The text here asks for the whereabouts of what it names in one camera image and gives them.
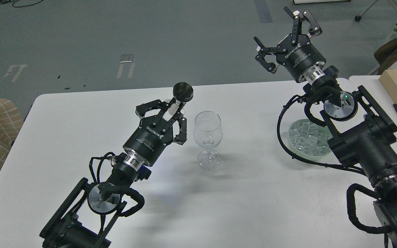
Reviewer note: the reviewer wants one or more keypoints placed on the clear wine glass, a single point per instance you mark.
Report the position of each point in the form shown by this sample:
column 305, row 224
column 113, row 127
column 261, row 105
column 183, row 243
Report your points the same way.
column 208, row 134

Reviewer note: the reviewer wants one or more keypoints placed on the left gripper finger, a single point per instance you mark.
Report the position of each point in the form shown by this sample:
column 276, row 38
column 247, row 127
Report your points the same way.
column 157, row 120
column 167, row 131

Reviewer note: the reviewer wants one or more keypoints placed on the green bowl of ice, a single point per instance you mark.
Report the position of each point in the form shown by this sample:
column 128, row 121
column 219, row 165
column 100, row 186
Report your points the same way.
column 308, row 139

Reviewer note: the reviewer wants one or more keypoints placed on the steel cocktail jigger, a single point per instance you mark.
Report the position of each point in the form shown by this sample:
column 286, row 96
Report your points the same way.
column 182, row 93

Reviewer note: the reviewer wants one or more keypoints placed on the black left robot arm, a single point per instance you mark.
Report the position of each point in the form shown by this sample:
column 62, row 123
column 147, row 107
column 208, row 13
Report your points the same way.
column 110, row 194

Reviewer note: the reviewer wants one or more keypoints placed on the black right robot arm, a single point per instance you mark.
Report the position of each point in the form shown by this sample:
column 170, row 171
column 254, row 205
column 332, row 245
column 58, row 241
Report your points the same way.
column 362, row 132

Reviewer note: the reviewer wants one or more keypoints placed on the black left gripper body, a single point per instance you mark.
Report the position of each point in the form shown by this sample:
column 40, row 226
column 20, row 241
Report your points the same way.
column 149, row 141

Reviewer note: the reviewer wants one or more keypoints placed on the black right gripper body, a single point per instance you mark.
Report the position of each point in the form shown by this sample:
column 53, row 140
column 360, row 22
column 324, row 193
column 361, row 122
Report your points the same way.
column 299, row 56

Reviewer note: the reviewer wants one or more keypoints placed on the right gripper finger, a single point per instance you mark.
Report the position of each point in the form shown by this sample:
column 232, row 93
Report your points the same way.
column 263, row 51
column 298, row 18

